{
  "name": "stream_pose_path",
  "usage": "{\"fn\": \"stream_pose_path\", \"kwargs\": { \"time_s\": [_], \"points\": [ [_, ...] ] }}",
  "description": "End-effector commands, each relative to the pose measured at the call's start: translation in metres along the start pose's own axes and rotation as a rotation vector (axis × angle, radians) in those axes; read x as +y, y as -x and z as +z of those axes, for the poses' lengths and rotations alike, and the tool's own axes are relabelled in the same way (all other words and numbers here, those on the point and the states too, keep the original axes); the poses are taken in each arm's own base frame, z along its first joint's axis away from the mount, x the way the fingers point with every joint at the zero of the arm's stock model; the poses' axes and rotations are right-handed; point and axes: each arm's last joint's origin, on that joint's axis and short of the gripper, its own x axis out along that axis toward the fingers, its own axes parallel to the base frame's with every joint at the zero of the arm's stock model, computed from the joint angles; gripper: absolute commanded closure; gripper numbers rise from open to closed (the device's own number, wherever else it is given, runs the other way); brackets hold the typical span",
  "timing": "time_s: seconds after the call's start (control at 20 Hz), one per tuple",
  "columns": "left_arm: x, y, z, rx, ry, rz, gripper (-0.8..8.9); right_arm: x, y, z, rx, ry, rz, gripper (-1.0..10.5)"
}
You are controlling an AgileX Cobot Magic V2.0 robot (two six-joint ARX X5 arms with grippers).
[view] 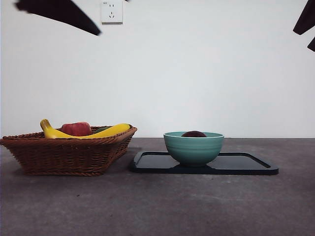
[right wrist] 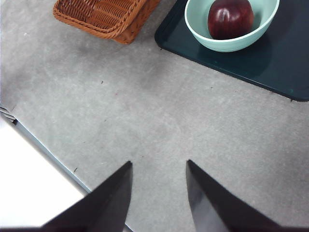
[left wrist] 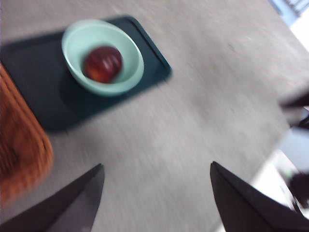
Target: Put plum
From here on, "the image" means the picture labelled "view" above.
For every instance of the dark teal rectangular tray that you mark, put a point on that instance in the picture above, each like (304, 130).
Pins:
(236, 163)

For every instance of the mint green bowl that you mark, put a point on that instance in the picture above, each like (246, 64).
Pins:
(194, 150)

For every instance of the brown wicker basket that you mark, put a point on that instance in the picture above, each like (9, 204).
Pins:
(64, 157)

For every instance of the white wall socket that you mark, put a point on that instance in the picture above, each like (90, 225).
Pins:
(112, 12)

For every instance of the red yellow apple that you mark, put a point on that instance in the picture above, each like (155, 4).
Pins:
(76, 128)

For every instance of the green avocado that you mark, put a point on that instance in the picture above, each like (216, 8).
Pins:
(99, 130)

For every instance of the yellow banana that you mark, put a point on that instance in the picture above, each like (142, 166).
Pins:
(110, 131)

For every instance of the dark red plum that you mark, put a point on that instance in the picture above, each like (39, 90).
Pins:
(194, 134)

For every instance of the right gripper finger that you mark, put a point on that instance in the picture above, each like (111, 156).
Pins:
(307, 17)
(312, 45)

